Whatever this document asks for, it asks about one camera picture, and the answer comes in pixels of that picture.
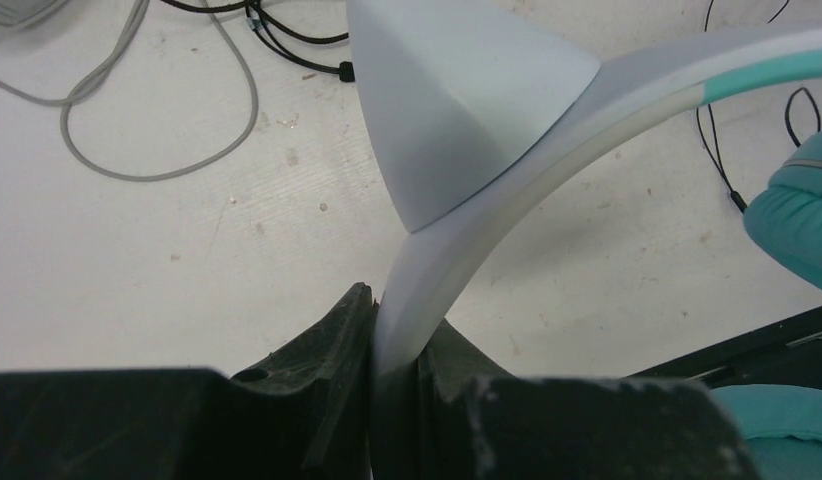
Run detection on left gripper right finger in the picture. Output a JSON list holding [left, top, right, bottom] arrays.
[[417, 317, 763, 480]]

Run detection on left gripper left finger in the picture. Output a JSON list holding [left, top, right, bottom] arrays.
[[0, 283, 375, 479]]

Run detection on teal cat-ear headphones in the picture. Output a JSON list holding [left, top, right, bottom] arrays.
[[347, 1, 822, 479]]

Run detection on grey white headphones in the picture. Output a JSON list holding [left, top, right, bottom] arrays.
[[0, 1, 259, 183]]

